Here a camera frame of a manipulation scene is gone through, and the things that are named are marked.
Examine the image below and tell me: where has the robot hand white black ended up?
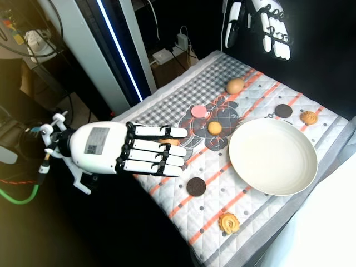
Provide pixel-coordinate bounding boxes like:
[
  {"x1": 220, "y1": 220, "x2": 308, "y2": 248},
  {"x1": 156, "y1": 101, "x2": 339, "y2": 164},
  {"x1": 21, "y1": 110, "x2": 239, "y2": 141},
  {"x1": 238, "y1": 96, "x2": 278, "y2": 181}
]
[
  {"x1": 68, "y1": 121, "x2": 189, "y2": 178},
  {"x1": 224, "y1": 0, "x2": 293, "y2": 61}
]

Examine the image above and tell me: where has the cream round plate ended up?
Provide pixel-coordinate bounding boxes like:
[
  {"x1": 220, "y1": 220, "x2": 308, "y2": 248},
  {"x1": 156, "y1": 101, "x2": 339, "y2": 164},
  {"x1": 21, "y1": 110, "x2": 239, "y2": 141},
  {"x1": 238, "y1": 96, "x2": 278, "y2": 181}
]
[{"x1": 228, "y1": 118, "x2": 318, "y2": 197}]

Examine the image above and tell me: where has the dark chocolate sandwich cookie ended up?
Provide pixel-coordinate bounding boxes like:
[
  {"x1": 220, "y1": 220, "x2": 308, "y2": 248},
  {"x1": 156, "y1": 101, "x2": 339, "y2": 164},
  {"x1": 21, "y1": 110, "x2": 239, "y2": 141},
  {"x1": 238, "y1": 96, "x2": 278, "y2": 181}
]
[
  {"x1": 274, "y1": 103, "x2": 293, "y2": 118},
  {"x1": 186, "y1": 177, "x2": 207, "y2": 197}
]

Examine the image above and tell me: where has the golden swirl butter cookie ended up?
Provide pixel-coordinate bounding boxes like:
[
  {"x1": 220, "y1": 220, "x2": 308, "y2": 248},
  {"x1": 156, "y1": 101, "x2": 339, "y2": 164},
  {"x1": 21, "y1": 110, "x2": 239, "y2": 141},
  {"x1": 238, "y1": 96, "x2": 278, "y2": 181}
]
[
  {"x1": 218, "y1": 212, "x2": 241, "y2": 234},
  {"x1": 299, "y1": 111, "x2": 319, "y2": 126}
]

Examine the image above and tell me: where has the white plug charger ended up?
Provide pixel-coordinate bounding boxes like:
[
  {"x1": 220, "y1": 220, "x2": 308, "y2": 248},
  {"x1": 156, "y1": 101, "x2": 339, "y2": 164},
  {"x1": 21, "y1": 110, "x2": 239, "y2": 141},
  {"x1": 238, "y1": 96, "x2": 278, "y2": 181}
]
[{"x1": 177, "y1": 26, "x2": 190, "y2": 48}]

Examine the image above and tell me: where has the white column with blue light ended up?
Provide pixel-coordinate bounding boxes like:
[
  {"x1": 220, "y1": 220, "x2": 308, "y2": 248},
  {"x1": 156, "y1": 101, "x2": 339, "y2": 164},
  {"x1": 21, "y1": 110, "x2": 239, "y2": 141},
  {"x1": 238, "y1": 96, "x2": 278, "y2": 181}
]
[{"x1": 37, "y1": 0, "x2": 158, "y2": 116}]

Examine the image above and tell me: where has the brown cardboard box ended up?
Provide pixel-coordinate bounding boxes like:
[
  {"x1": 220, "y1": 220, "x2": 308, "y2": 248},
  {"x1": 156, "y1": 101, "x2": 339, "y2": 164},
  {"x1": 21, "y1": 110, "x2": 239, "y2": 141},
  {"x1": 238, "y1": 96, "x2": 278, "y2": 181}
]
[{"x1": 150, "y1": 52, "x2": 200, "y2": 90}]

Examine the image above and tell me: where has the pink round cookie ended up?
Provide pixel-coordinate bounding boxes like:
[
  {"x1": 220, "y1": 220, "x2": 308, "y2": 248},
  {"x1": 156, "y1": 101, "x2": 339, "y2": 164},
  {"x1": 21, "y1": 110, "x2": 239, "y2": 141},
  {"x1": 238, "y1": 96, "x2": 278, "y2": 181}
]
[{"x1": 191, "y1": 105, "x2": 207, "y2": 118}]

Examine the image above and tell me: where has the yellow round cookie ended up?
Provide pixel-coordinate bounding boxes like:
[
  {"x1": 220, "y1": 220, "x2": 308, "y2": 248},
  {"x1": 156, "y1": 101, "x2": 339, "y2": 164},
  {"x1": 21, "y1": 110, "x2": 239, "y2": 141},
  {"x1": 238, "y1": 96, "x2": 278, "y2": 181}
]
[{"x1": 207, "y1": 121, "x2": 223, "y2": 136}]

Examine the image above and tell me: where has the white power strip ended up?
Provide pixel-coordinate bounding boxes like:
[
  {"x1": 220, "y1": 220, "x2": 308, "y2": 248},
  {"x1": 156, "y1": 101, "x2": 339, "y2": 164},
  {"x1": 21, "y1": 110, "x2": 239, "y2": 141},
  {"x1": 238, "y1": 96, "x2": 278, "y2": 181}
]
[{"x1": 152, "y1": 46, "x2": 186, "y2": 66}]

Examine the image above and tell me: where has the white multi-socket adapter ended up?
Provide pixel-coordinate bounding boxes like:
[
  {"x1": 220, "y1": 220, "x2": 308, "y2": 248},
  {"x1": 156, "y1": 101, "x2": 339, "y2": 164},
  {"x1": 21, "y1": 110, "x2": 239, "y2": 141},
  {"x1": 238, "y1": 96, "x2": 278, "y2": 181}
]
[{"x1": 24, "y1": 29, "x2": 56, "y2": 63}]

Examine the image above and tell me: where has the grey quilt with bear print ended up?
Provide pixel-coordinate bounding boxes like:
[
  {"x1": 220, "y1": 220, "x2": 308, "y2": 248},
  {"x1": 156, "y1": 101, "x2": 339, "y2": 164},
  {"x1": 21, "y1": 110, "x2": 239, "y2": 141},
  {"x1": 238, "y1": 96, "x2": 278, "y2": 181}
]
[{"x1": 111, "y1": 50, "x2": 356, "y2": 267}]

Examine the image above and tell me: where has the thin white cable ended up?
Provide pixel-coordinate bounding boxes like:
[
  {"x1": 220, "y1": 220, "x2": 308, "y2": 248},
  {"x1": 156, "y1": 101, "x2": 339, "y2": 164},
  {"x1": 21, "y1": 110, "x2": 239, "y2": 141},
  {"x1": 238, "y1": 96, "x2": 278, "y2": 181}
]
[{"x1": 220, "y1": 0, "x2": 228, "y2": 52}]

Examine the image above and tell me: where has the green cable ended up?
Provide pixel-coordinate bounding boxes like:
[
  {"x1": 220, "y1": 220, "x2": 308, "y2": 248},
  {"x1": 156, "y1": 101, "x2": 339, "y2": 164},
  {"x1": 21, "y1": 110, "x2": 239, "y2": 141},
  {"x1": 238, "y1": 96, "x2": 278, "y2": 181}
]
[{"x1": 0, "y1": 182, "x2": 39, "y2": 206}]

